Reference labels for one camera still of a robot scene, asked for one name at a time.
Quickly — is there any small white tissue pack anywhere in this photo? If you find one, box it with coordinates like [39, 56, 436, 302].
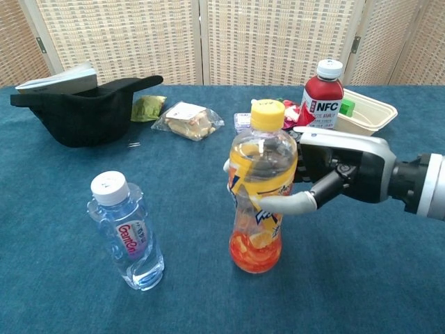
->
[234, 111, 252, 132]

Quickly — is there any clear bag of snacks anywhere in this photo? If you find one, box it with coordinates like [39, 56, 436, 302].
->
[150, 101, 225, 142]

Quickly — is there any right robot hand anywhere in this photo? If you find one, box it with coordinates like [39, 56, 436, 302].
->
[222, 126, 399, 216]

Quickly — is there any clear water bottle white cap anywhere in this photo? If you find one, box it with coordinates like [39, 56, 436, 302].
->
[86, 170, 165, 292]

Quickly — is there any blue tablecloth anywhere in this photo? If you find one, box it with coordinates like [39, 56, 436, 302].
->
[0, 83, 445, 334]

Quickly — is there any orange tea bottle yellow cap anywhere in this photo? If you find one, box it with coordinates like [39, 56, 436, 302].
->
[227, 100, 299, 275]

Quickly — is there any beige food container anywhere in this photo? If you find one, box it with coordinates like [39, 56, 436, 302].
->
[336, 88, 398, 136]

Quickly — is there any black baseball cap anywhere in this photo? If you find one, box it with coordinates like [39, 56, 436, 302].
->
[9, 74, 164, 148]

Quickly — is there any green plastic block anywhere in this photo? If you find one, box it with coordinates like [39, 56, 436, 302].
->
[339, 97, 356, 117]

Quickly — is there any red pink drink pouch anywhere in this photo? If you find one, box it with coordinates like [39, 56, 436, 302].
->
[250, 98, 302, 130]

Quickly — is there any woven folding screen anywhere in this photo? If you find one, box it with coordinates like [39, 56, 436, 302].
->
[0, 0, 445, 88]

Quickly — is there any green snack packet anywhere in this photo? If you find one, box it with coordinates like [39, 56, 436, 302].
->
[130, 95, 167, 123]

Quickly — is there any red juice bottle white cap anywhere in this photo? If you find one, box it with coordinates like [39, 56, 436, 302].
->
[300, 58, 345, 130]

